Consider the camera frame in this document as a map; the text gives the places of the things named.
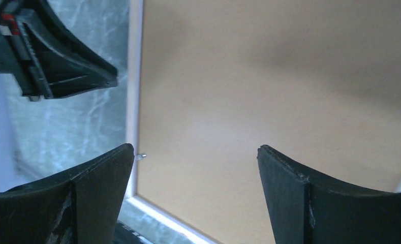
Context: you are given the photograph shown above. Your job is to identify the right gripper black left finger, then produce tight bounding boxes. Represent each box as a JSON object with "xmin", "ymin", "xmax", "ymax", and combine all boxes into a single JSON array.
[{"xmin": 0, "ymin": 143, "xmax": 134, "ymax": 243}]

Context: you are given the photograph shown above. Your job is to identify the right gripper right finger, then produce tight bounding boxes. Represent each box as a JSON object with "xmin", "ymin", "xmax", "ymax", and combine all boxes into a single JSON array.
[{"xmin": 257, "ymin": 145, "xmax": 401, "ymax": 243}]

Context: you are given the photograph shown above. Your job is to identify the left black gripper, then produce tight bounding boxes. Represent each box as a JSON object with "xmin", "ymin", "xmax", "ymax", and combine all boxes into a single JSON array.
[{"xmin": 0, "ymin": 1, "xmax": 118, "ymax": 99}]

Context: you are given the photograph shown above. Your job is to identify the metal frame tab clip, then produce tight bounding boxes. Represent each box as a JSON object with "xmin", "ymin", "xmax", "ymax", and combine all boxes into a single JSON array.
[{"xmin": 135, "ymin": 153, "xmax": 147, "ymax": 161}]

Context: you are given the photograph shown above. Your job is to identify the wooden picture frame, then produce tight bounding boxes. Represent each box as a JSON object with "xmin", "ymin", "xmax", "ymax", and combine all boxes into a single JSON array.
[{"xmin": 124, "ymin": 0, "xmax": 401, "ymax": 244}]

